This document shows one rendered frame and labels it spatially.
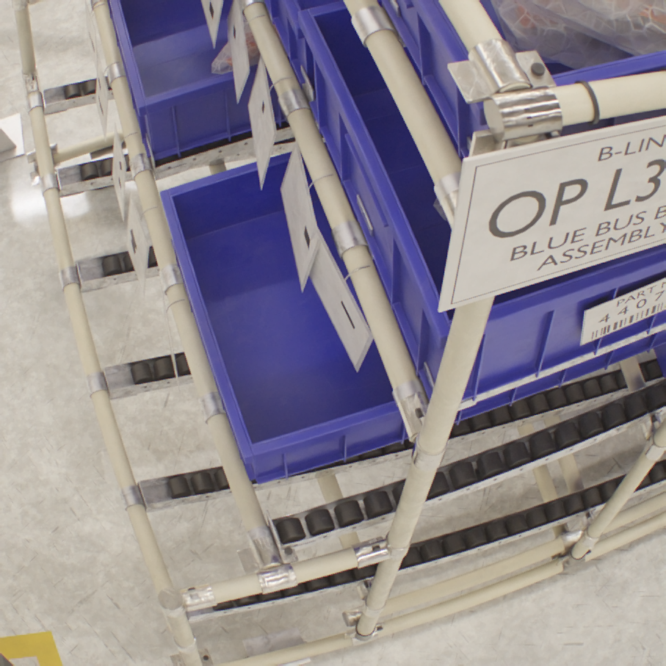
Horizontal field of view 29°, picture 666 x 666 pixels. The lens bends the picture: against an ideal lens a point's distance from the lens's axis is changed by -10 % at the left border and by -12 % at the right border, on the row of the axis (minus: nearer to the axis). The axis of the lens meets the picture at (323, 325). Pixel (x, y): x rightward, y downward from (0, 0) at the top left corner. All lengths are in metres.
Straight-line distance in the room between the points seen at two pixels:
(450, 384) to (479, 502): 1.29
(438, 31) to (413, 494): 0.68
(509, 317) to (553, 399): 1.01
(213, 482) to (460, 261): 1.11
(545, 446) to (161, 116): 0.67
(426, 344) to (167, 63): 0.83
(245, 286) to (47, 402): 0.85
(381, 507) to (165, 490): 0.44
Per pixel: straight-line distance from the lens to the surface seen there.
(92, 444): 2.54
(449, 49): 0.96
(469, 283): 1.04
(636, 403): 1.80
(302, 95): 1.59
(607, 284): 1.27
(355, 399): 1.76
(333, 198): 1.52
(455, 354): 1.18
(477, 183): 0.91
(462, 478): 1.73
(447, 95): 1.08
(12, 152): 2.87
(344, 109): 1.34
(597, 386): 2.28
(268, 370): 1.77
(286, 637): 2.29
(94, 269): 2.20
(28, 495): 2.52
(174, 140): 1.91
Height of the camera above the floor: 2.35
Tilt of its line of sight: 64 degrees down
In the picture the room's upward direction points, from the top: 6 degrees clockwise
